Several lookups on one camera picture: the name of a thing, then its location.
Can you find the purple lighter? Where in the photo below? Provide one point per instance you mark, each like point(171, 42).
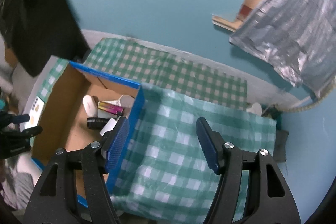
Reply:
point(110, 109)

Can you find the striped cloth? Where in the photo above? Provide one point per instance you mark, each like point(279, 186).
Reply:
point(22, 182)

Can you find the silver curtain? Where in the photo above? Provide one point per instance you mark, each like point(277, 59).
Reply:
point(294, 24)

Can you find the black pad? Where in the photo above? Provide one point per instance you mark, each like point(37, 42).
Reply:
point(281, 145)

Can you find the brown cardboard box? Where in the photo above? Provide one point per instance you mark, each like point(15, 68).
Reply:
point(10, 56)

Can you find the black power bank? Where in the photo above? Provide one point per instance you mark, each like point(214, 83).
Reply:
point(95, 123)

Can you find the small white box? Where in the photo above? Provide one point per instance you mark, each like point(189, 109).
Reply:
point(109, 126)

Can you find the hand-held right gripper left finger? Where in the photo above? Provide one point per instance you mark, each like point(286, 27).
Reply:
point(118, 145)

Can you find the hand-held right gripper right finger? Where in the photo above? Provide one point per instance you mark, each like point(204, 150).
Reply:
point(208, 145)

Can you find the clear octagonal case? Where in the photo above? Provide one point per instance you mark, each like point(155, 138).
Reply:
point(127, 103)

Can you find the white cup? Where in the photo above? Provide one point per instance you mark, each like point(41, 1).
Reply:
point(254, 109)

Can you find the white charger adapter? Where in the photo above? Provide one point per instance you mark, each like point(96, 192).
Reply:
point(113, 102)

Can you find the green checked cloth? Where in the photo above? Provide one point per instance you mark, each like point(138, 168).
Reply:
point(162, 69)

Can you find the blue cardboard box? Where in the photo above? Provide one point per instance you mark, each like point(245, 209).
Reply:
point(71, 98)

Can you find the black hanging cloth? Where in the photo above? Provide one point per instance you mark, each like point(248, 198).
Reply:
point(36, 8)

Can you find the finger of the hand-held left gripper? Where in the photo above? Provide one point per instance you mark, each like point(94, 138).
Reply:
point(20, 118)
point(32, 131)

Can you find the plastic-covered green checked tablecloth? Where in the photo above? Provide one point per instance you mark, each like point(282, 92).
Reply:
point(178, 150)

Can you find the white oval case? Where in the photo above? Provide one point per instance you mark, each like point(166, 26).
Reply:
point(88, 106)

